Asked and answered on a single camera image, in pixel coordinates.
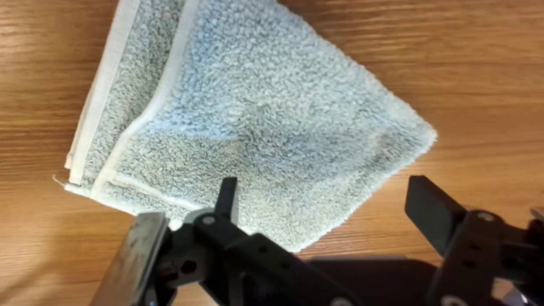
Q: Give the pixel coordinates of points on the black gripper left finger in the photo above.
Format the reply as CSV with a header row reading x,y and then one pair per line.
x,y
133,256

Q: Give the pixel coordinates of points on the grey towel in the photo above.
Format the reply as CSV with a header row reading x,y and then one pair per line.
x,y
256,113

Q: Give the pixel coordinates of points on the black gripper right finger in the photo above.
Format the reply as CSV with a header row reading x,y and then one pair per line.
x,y
470,256

